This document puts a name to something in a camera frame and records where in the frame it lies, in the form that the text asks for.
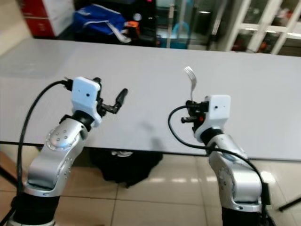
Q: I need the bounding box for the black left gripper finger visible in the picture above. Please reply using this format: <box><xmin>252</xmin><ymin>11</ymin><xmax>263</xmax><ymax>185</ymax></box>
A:
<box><xmin>114</xmin><ymin>88</ymin><xmax>128</xmax><ymax>113</ymax></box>

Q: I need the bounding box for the silver metal fork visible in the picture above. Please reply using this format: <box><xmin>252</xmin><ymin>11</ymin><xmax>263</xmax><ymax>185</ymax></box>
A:
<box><xmin>184</xmin><ymin>66</ymin><xmax>198</xmax><ymax>102</ymax></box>

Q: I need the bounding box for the black bag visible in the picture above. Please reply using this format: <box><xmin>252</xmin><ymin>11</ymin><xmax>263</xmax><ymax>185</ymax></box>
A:
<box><xmin>89</xmin><ymin>148</ymin><xmax>163</xmax><ymax>189</ymax></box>

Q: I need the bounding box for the small orange black device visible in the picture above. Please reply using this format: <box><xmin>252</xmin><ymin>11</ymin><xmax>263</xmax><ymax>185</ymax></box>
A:
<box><xmin>126</xmin><ymin>20</ymin><xmax>140</xmax><ymax>40</ymax></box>

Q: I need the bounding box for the light blue dustpan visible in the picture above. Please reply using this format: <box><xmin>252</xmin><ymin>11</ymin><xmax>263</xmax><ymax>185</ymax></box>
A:
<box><xmin>168</xmin><ymin>5</ymin><xmax>191</xmax><ymax>49</ymax></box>

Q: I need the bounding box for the blue fabric bag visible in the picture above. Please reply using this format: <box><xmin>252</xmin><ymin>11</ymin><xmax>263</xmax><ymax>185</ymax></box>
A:
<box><xmin>73</xmin><ymin>4</ymin><xmax>130</xmax><ymax>44</ymax></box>

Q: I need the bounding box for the black slanted table leg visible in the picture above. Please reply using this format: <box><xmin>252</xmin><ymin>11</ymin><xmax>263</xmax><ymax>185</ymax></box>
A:
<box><xmin>0</xmin><ymin>165</ymin><xmax>14</xmax><ymax>186</ymax></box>

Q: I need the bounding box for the white framed glass cabinet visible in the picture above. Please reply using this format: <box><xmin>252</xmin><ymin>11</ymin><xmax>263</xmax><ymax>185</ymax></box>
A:
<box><xmin>216</xmin><ymin>0</ymin><xmax>301</xmax><ymax>56</ymax></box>

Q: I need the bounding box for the red and white box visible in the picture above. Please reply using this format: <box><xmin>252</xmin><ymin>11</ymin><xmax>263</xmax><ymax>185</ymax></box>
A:
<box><xmin>20</xmin><ymin>0</ymin><xmax>76</xmax><ymax>38</ymax></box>

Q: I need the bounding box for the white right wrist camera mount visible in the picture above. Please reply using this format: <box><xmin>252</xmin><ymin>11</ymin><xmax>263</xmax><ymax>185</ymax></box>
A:
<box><xmin>194</xmin><ymin>95</ymin><xmax>231</xmax><ymax>142</ymax></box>

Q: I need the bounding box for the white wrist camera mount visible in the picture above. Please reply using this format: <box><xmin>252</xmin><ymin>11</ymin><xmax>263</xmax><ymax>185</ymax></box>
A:
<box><xmin>72</xmin><ymin>77</ymin><xmax>103</xmax><ymax>127</ymax></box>
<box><xmin>194</xmin><ymin>95</ymin><xmax>231</xmax><ymax>142</ymax></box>

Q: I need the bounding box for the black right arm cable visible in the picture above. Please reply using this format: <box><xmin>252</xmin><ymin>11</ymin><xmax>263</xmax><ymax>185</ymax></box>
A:
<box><xmin>168</xmin><ymin>105</ymin><xmax>269</xmax><ymax>208</ymax></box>

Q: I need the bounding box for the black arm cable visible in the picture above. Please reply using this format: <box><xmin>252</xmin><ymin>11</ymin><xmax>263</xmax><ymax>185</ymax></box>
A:
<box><xmin>168</xmin><ymin>105</ymin><xmax>269</xmax><ymax>208</ymax></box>
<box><xmin>18</xmin><ymin>80</ymin><xmax>73</xmax><ymax>194</ymax></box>

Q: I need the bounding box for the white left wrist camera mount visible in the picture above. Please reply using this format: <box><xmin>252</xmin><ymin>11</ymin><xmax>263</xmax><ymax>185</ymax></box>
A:
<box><xmin>72</xmin><ymin>77</ymin><xmax>103</xmax><ymax>127</ymax></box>

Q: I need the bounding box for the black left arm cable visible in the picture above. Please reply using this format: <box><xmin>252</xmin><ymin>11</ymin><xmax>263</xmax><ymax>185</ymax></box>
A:
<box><xmin>18</xmin><ymin>80</ymin><xmax>73</xmax><ymax>194</ymax></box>

